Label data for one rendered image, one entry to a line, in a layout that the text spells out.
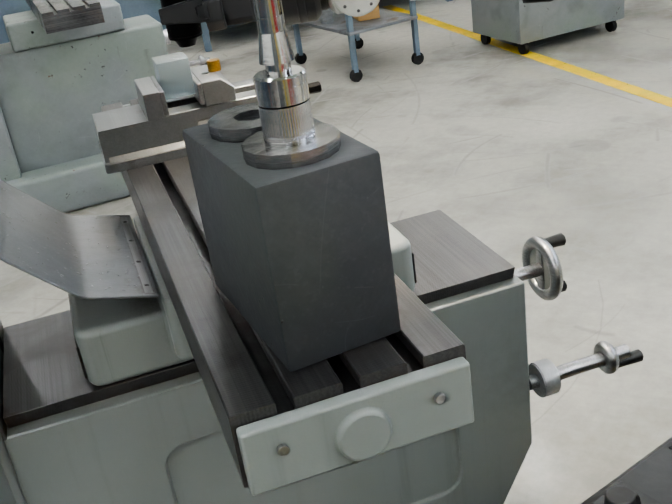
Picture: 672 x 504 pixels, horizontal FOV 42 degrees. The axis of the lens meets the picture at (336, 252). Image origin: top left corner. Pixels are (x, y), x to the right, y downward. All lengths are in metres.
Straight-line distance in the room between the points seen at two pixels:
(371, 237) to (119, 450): 0.63
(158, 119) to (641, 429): 1.45
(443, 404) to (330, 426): 0.11
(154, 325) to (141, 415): 0.14
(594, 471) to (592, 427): 0.17
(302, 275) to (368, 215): 0.08
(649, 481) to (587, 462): 0.95
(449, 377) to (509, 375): 0.65
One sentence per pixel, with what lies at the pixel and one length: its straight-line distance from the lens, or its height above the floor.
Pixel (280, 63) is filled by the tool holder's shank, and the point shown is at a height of 1.26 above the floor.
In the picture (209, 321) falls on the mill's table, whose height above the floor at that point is 0.99.
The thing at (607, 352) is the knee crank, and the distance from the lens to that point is 1.55.
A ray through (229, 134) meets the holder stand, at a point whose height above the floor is 1.18.
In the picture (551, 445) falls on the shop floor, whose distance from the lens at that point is 2.28.
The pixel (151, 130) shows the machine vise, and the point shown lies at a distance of 1.46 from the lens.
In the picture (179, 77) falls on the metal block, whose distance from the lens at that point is 1.48.
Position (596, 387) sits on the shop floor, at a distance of 2.48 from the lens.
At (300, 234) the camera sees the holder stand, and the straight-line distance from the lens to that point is 0.77.
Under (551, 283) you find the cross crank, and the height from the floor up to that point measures 0.68.
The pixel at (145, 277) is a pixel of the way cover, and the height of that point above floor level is 0.91.
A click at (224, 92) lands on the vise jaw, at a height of 1.07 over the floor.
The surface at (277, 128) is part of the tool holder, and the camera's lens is 0.78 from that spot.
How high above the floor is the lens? 1.43
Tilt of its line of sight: 26 degrees down
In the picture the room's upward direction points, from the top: 9 degrees counter-clockwise
